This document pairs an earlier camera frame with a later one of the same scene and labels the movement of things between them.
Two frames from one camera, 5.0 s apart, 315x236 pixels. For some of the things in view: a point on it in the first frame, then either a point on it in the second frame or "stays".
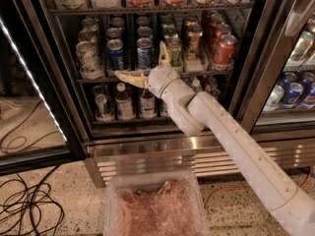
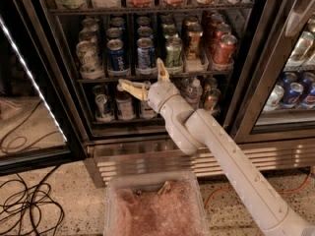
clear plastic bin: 155,204 stays
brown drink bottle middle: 148,104 stays
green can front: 174,49 stays
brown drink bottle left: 124,105 stays
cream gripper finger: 133,77 -> 138,88
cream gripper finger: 163,56 -> 162,73
